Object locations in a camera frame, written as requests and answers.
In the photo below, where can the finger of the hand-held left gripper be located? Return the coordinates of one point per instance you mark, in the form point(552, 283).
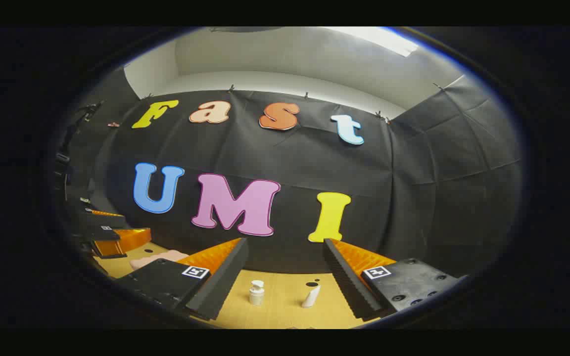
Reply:
point(126, 240)
point(104, 221)

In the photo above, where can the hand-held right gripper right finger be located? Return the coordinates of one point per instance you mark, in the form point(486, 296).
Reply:
point(347, 279)

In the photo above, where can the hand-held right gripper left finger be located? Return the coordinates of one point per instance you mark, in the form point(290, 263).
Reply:
point(225, 277)

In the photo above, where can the pink suitcase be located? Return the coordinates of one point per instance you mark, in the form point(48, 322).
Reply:
point(154, 259)

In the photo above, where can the white pump bottle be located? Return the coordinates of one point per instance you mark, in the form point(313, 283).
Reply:
point(257, 294)

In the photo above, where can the white squeeze tube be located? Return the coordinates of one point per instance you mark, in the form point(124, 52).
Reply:
point(310, 297)

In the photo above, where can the round black table grommet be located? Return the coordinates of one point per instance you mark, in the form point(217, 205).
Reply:
point(312, 284)

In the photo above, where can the black backdrop cloth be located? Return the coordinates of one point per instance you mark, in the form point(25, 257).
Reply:
point(290, 163)

